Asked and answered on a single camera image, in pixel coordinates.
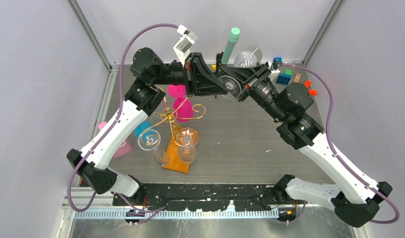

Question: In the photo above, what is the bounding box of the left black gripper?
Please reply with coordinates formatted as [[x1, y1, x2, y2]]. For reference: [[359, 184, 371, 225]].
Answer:
[[152, 52, 229, 98]]

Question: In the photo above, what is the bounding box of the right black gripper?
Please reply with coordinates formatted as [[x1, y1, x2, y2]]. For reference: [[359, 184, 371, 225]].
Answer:
[[217, 63, 287, 122]]

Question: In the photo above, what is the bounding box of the clear wine glass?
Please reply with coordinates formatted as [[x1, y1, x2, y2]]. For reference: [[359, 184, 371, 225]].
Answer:
[[137, 129, 170, 167], [176, 127, 199, 164], [219, 46, 263, 98]]

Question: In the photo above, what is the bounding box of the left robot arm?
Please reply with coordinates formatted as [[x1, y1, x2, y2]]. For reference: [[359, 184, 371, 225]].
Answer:
[[66, 48, 228, 205]]

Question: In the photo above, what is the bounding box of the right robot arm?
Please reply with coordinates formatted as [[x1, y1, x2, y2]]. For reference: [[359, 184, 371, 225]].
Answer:
[[216, 62, 393, 228]]

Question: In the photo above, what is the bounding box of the pink wine glass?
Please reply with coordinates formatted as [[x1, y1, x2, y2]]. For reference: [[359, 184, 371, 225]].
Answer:
[[168, 85, 194, 122]]

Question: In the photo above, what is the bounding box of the blue wine glass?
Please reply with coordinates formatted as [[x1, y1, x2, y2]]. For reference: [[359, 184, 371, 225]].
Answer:
[[133, 121, 153, 139]]

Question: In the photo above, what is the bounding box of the orange wooden rack base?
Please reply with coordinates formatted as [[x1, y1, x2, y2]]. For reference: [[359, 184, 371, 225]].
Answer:
[[162, 128, 190, 174]]

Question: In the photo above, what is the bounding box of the black tripod mic stand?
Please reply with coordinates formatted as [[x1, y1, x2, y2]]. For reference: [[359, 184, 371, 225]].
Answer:
[[211, 52, 224, 72]]

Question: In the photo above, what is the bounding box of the mint green microphone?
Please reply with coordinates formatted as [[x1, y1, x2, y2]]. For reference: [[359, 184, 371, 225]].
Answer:
[[221, 27, 240, 65]]

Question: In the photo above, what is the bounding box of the blue lego brick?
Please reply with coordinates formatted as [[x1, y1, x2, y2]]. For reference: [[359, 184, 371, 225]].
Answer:
[[276, 73, 291, 86]]

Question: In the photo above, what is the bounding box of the tan wooden block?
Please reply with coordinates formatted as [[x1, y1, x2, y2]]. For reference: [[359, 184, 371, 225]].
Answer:
[[293, 73, 301, 83]]

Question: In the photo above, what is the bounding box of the red plastic block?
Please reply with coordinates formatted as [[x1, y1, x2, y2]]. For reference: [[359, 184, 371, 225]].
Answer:
[[304, 80, 318, 96]]

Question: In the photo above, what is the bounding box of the pink metronome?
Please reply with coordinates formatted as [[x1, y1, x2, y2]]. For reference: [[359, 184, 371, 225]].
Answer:
[[113, 138, 132, 158]]

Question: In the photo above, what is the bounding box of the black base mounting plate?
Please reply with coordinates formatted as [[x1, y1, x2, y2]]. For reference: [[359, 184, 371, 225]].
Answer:
[[112, 182, 305, 213]]

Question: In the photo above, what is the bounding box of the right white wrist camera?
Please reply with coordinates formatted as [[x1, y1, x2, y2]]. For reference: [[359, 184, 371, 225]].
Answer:
[[269, 60, 282, 81]]

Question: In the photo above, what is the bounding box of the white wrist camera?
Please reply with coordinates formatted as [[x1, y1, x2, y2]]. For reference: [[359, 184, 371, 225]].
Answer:
[[173, 25, 198, 66], [269, 60, 282, 81]]

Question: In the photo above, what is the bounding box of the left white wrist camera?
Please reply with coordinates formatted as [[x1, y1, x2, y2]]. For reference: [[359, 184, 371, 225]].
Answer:
[[173, 25, 198, 66]]

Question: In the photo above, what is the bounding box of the gold wire glass rack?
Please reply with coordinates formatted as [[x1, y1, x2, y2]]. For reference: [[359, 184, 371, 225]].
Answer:
[[147, 85, 206, 147]]

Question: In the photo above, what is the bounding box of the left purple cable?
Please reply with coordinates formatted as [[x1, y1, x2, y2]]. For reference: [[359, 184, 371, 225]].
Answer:
[[66, 23, 180, 213]]

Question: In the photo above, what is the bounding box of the purple cable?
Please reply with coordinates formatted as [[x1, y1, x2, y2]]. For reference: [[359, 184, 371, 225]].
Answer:
[[281, 63, 401, 225], [66, 23, 180, 213]]

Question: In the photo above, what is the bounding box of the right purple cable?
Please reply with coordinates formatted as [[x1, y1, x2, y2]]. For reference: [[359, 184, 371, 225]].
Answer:
[[281, 63, 401, 225]]

